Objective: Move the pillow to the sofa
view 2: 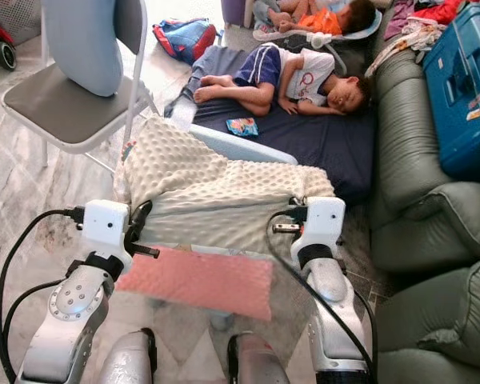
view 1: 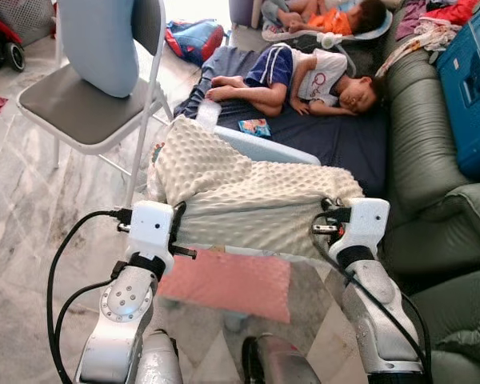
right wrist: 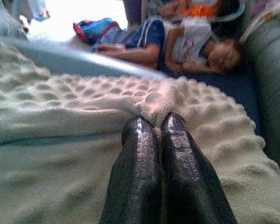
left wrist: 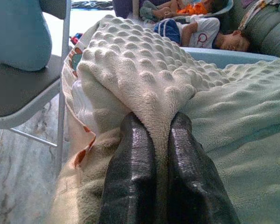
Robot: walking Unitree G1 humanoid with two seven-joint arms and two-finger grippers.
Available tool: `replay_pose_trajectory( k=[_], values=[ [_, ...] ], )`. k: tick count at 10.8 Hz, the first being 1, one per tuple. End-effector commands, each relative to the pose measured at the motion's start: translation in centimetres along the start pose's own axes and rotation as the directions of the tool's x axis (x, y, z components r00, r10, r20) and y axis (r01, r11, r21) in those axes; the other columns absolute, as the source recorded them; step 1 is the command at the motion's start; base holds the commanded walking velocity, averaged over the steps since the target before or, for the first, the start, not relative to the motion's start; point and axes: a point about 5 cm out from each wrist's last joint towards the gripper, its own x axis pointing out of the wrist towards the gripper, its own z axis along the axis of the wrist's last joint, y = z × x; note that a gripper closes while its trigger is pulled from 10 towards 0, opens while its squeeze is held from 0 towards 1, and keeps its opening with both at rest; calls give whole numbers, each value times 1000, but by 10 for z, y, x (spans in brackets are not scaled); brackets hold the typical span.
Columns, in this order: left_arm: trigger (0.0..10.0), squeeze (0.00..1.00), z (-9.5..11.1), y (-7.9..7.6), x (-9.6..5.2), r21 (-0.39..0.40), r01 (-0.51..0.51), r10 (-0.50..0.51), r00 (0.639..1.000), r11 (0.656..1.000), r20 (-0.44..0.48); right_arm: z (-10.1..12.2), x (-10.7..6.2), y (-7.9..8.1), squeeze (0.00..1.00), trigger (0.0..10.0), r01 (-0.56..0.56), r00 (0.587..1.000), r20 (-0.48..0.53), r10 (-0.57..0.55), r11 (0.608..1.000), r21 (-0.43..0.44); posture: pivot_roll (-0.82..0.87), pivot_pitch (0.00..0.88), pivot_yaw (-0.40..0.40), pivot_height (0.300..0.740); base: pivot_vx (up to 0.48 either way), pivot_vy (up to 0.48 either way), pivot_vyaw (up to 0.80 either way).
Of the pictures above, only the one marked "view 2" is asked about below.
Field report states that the pink pillow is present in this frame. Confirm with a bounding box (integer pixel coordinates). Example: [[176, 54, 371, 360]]
[[116, 244, 275, 322]]

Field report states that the green leather sofa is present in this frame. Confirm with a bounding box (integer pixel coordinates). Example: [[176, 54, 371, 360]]
[[366, 32, 480, 384]]

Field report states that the navy blue mattress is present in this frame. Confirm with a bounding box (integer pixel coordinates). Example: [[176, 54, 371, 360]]
[[164, 46, 377, 201]]

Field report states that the small blue snack packet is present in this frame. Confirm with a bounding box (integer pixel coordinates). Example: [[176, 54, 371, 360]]
[[226, 118, 259, 137]]

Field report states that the silver left robot leg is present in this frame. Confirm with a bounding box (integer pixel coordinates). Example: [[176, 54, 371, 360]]
[[98, 328, 157, 384]]

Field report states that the silver robot leg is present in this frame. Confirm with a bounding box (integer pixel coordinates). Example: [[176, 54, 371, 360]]
[[98, 328, 157, 384], [228, 332, 289, 384]]

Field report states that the grey folding chair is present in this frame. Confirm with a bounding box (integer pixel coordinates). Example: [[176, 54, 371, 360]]
[[0, 0, 159, 173]]

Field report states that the silver right robot leg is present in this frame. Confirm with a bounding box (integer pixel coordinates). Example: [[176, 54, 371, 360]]
[[228, 332, 289, 384]]

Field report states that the white baby bouncer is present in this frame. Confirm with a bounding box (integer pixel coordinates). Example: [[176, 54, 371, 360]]
[[252, 8, 383, 49]]

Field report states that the light blue cushion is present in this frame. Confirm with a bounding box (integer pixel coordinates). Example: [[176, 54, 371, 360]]
[[42, 0, 125, 98]]

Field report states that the blue and red backpack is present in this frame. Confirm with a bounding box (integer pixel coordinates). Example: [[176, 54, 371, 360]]
[[152, 18, 217, 65]]

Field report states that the child in orange shirt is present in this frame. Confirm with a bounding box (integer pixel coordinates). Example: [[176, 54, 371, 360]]
[[252, 0, 377, 37]]

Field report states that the blue plastic case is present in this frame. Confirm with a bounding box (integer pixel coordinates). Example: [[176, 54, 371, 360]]
[[422, 2, 480, 183]]

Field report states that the white patterned cloth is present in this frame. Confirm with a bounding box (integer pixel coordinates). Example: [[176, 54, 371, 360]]
[[364, 18, 447, 78]]

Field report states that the black and red stroller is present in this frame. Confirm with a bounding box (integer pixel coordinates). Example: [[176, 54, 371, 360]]
[[0, 0, 42, 71]]

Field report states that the purple cloth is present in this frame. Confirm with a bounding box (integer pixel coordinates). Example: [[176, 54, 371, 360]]
[[384, 0, 417, 37]]

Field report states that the bright red cloth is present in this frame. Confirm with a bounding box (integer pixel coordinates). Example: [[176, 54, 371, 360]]
[[412, 0, 469, 25]]

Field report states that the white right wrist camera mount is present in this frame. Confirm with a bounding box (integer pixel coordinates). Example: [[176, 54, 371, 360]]
[[294, 196, 346, 249]]

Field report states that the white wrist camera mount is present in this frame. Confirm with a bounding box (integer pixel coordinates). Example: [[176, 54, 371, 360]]
[[294, 196, 346, 249], [82, 200, 133, 257]]

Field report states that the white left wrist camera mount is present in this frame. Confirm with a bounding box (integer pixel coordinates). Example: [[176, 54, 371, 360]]
[[82, 200, 133, 257]]

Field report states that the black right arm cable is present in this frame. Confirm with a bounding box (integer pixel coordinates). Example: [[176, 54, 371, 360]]
[[266, 206, 378, 381]]

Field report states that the short black arm cable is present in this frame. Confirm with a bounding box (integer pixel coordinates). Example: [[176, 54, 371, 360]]
[[0, 276, 81, 353]]

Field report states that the long black arm cable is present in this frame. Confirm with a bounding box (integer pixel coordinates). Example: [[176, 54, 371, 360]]
[[0, 206, 85, 384]]

